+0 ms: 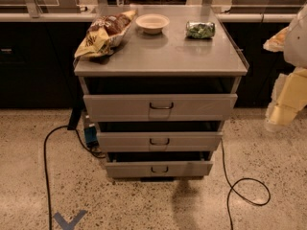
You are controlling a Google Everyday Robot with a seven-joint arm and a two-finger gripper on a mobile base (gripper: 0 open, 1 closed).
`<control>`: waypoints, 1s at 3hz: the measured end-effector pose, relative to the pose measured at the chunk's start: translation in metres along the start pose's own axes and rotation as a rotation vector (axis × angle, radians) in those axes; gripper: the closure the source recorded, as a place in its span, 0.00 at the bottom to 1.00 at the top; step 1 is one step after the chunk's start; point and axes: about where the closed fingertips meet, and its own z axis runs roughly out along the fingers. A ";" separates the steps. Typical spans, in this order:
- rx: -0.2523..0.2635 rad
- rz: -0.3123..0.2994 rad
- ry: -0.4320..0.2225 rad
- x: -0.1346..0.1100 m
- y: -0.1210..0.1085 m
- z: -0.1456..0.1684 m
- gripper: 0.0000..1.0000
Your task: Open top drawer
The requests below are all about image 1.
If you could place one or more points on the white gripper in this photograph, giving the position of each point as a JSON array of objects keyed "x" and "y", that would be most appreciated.
[{"x": 296, "y": 43}]

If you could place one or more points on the grey top drawer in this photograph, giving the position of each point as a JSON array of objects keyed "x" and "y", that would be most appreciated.
[{"x": 159, "y": 107}]

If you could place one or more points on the grey drawer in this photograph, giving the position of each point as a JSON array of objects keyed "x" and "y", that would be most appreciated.
[
  {"x": 158, "y": 169},
  {"x": 159, "y": 107},
  {"x": 158, "y": 141}
]

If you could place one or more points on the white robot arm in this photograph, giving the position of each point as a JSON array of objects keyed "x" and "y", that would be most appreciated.
[{"x": 295, "y": 48}]

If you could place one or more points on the grey metal drawer cabinet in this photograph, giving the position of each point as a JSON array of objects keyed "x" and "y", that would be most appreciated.
[{"x": 166, "y": 63}]

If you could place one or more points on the grey middle drawer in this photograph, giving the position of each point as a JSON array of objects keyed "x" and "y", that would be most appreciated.
[{"x": 158, "y": 141}]

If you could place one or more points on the grey bottom drawer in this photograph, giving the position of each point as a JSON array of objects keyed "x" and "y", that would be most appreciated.
[{"x": 158, "y": 169}]

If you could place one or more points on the dark counter with white top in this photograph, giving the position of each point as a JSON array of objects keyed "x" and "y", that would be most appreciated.
[{"x": 36, "y": 63}]

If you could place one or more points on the green crushed can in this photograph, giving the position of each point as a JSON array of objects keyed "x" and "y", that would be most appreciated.
[{"x": 200, "y": 30}]

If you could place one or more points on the white paper bowl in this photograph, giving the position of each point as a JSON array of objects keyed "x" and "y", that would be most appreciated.
[{"x": 152, "y": 23}]

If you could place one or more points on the yellow brown chip bag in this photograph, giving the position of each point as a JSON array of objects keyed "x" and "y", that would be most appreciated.
[{"x": 105, "y": 33}]

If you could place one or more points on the blue power box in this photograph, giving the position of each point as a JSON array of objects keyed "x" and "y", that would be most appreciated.
[{"x": 90, "y": 136}]

